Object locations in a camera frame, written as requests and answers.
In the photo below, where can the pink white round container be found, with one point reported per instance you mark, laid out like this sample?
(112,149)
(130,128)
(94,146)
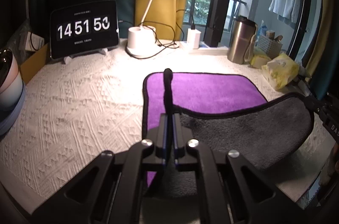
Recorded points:
(12,90)

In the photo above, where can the white charger adapter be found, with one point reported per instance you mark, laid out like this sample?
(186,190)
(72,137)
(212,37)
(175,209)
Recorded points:
(193,37)

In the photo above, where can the white tablet stand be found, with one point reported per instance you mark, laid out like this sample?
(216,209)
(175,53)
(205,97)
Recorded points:
(102,51)

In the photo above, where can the tablet showing clock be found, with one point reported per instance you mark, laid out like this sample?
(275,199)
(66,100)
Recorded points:
(83,28)

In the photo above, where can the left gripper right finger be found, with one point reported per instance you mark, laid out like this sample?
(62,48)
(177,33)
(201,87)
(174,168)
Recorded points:
(230,189)

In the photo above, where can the cardboard box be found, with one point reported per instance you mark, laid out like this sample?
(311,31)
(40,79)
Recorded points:
(35,63)

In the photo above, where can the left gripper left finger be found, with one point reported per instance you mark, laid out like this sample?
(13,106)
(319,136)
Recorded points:
(109,188)

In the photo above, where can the stainless steel tumbler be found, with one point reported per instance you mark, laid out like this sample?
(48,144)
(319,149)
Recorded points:
(243,37)

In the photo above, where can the white desk lamp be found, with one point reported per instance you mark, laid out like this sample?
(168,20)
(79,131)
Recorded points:
(143,42)

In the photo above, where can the yellow plastic bag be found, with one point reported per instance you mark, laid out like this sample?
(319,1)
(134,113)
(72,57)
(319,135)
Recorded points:
(280,71)

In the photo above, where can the white textured table cloth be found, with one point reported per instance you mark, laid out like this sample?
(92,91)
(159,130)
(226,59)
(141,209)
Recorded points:
(72,112)

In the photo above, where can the purple and grey towel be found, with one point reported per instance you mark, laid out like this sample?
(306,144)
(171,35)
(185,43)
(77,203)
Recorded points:
(224,111)

